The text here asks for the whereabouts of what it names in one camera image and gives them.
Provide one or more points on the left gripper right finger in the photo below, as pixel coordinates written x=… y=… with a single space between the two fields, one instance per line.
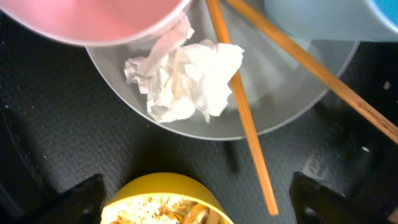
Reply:
x=315 y=203

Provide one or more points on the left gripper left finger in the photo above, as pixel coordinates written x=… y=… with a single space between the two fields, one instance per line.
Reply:
x=82 y=203

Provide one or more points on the food scraps and rice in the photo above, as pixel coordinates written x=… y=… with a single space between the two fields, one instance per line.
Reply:
x=159 y=209

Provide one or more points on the yellow bowl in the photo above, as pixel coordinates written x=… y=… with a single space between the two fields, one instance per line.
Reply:
x=166 y=183

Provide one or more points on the small white napkin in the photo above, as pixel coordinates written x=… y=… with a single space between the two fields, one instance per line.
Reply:
x=179 y=79

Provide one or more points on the pink cup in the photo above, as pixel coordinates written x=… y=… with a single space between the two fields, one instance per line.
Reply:
x=96 y=22

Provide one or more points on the round black serving tray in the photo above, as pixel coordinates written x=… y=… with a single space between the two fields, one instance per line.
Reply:
x=70 y=125

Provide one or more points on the right wooden chopstick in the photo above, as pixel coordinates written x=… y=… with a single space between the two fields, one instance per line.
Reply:
x=317 y=69

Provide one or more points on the wooden chopstick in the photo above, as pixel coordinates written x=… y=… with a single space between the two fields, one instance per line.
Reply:
x=317 y=69
x=222 y=36

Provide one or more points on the blue cup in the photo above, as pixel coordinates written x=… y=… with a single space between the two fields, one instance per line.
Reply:
x=362 y=20

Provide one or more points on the left wooden chopstick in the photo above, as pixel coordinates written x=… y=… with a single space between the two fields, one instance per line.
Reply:
x=222 y=36

